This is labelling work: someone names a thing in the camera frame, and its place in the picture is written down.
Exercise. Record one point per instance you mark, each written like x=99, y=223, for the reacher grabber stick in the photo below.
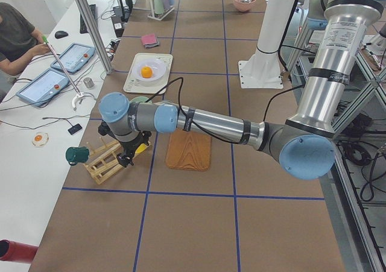
x=79, y=95

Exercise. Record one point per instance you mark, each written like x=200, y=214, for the pink bowl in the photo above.
x=244, y=5

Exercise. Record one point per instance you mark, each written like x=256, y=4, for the black computer mouse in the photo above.
x=60, y=34

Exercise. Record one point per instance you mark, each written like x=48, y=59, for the white plate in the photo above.
x=159, y=70

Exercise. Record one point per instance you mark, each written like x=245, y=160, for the wooden cutting board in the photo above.
x=188, y=151

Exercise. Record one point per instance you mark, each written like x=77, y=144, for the near blue teach pendant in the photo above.
x=43, y=88

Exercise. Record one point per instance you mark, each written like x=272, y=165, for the purple cup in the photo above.
x=166, y=4

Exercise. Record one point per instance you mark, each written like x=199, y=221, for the green bowl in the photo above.
x=140, y=99

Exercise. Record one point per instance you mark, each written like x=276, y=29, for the wooden dish rack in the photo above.
x=102, y=162

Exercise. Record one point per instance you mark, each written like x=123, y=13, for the fried egg toy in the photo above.
x=40, y=139

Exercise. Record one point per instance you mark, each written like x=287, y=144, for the green cup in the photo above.
x=158, y=7

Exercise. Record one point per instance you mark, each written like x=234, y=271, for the pink and grey cloths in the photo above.
x=150, y=41

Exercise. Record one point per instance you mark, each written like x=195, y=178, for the blue teach pendant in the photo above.
x=43, y=88
x=76, y=56

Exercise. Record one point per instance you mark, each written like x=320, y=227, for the dark green mug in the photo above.
x=75, y=155

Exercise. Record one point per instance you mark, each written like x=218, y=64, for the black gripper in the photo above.
x=129, y=148

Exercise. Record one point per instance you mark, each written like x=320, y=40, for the far blue teach pendant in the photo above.
x=76, y=56

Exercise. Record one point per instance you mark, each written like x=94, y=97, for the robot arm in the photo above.
x=302, y=145

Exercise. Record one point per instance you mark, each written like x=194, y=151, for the yellow mug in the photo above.
x=141, y=148

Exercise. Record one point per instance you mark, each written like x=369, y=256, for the cream bear tray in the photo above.
x=132, y=85

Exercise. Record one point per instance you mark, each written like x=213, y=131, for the white cup rack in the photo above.
x=151, y=15

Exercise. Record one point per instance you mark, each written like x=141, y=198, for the red cylinder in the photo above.
x=17, y=252

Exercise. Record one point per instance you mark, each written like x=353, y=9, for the metal cylinder weight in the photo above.
x=88, y=82

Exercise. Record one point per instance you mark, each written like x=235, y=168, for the orange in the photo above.
x=146, y=72

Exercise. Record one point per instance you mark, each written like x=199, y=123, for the small black device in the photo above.
x=74, y=129

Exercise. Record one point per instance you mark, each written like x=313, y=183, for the seated person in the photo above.
x=21, y=41

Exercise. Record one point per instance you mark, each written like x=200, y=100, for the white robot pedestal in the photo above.
x=262, y=70

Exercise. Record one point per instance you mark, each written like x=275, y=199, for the aluminium frame post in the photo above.
x=85, y=12

